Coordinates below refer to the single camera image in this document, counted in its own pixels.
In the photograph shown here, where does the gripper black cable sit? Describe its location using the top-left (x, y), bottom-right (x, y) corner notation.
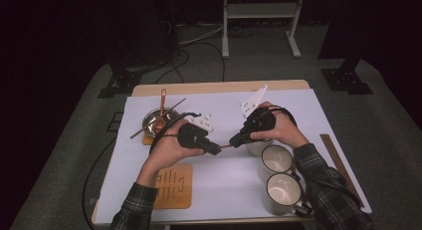
top-left (148, 112), bottom-right (202, 154)
top-left (265, 105), bottom-right (298, 128)

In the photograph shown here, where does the white table cover sheet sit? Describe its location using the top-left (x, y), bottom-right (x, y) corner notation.
top-left (94, 88), bottom-right (372, 226)

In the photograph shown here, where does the person's left hand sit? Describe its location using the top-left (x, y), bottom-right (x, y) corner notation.
top-left (136, 118), bottom-right (205, 188)

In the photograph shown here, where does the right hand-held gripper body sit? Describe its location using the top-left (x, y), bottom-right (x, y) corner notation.
top-left (239, 84), bottom-right (277, 138)

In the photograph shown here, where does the engraved wooden coaster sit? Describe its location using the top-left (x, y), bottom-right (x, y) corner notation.
top-left (142, 133), bottom-right (157, 146)
top-left (153, 163), bottom-right (193, 210)

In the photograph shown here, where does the person's right hand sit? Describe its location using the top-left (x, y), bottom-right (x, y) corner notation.
top-left (250, 101), bottom-right (310, 149)

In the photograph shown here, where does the shiny steel bowl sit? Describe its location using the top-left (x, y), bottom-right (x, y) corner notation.
top-left (141, 108), bottom-right (180, 139)

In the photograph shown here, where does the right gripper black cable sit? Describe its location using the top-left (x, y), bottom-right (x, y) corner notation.
top-left (265, 105), bottom-right (298, 128)

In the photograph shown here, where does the black floor cable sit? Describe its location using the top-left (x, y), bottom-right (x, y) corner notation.
top-left (78, 134), bottom-right (117, 230)
top-left (153, 40), bottom-right (227, 85)

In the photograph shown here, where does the white metal stand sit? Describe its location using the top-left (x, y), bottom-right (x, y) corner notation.
top-left (221, 0), bottom-right (307, 60)

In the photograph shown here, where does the black stand base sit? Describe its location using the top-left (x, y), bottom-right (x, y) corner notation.
top-left (319, 55), bottom-right (374, 96)
top-left (98, 65), bottom-right (143, 99)

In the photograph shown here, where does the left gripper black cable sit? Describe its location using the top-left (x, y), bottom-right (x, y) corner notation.
top-left (148, 112), bottom-right (202, 154)

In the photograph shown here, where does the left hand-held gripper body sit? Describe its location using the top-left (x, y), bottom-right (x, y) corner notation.
top-left (177, 113), bottom-right (215, 149)

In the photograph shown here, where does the white floor cable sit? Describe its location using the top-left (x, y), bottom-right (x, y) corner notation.
top-left (178, 22), bottom-right (224, 47)

